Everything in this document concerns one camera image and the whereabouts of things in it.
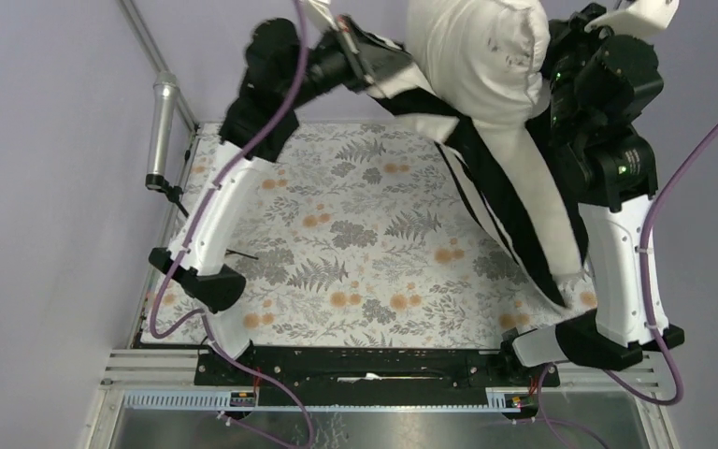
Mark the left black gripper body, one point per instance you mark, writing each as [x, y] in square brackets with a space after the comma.
[325, 63]

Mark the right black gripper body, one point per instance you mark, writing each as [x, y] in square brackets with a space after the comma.
[567, 53]

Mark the white pillow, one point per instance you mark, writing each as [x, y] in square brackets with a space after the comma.
[483, 57]

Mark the black white striped pillowcase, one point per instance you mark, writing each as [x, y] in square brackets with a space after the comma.
[504, 181]

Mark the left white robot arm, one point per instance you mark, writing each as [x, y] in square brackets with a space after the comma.
[252, 137]

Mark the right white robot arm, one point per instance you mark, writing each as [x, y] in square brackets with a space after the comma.
[594, 204]

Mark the silver microphone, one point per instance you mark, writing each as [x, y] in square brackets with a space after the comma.
[165, 94]

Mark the black microphone stand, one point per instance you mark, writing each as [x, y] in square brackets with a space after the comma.
[173, 194]

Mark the floral patterned table mat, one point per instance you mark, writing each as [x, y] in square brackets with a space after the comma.
[358, 237]

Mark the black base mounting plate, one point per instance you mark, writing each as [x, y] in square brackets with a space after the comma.
[367, 377]

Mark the white slotted cable duct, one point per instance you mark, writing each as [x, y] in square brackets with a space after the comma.
[228, 401]

